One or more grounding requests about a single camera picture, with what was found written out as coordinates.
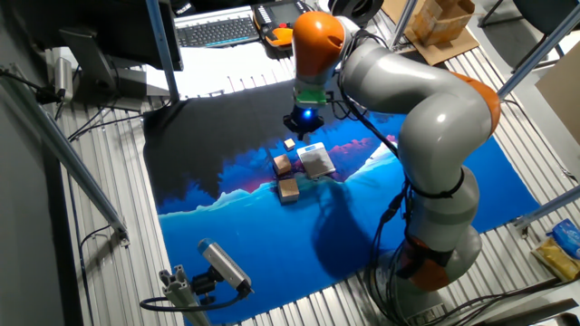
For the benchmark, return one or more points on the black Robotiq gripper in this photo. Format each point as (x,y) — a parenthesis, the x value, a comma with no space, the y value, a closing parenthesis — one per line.
(307,118)

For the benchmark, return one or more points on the medium wooden cube block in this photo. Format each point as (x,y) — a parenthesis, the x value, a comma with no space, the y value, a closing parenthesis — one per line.
(282,164)

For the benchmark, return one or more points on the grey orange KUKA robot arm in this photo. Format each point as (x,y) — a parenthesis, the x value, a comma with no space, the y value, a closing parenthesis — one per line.
(430,127)

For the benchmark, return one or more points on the small wooden cube block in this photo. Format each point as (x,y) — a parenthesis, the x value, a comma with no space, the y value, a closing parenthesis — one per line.
(289,144)

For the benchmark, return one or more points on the silver digital pocket scale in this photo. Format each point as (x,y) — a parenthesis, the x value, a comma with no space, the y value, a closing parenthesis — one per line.
(317,162)

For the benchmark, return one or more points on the large wooden cube block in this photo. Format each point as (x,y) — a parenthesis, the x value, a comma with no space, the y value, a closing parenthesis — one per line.
(288,190)

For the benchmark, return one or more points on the orange black teach pendant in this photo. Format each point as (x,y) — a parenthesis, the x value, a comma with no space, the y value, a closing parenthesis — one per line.
(276,18)

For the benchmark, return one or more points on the blue black landscape print cloth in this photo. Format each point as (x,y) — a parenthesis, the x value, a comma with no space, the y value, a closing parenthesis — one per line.
(272,244)

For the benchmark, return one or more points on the black computer keyboard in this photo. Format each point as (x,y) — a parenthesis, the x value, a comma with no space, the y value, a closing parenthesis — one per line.
(217,31)

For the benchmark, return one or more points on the flat brown cardboard sheet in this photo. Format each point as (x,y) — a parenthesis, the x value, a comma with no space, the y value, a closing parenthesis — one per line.
(446,53)

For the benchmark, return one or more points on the brown cardboard box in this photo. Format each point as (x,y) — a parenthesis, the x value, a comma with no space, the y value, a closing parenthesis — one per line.
(437,20)

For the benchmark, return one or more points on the black computer monitor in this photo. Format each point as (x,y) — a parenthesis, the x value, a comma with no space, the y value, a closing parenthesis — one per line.
(90,27)

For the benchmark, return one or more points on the long diagonal aluminium beam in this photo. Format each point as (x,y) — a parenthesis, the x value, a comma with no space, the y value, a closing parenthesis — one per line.
(68,154)

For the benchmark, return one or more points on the silver cylindrical device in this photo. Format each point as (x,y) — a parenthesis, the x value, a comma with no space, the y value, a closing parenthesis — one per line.
(63,79)

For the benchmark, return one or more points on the tan cardboard panel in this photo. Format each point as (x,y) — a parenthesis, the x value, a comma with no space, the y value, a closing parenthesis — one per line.
(562,95)

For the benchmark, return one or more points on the black office chair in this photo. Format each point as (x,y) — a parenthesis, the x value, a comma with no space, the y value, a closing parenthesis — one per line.
(544,9)

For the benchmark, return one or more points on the yellow plastic bag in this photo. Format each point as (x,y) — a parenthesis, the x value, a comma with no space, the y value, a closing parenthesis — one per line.
(555,260)

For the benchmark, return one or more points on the blue plastic bag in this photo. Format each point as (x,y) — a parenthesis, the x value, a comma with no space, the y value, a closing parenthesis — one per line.
(566,237)

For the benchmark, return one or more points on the green wrist mount plate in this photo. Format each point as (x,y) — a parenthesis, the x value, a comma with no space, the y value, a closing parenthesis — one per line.
(310,96)

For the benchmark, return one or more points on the aluminium frame post with foot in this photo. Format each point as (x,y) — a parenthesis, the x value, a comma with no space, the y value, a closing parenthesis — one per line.
(402,22)

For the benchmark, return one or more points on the blue grey upright frame post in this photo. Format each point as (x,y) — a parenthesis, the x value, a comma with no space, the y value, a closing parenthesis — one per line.
(161,50)

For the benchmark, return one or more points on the silver blue exterior camera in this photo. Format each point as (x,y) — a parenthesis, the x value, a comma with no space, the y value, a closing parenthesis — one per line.
(224,265)

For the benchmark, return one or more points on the short aluminium profile mount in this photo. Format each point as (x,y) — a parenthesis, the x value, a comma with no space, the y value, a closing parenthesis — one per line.
(181,294)

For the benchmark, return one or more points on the diagonal aluminium frame post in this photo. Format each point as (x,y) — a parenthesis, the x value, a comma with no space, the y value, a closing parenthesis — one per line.
(539,50)

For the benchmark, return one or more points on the short aluminium frame beam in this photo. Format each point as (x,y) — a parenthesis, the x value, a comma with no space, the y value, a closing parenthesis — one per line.
(548,208)

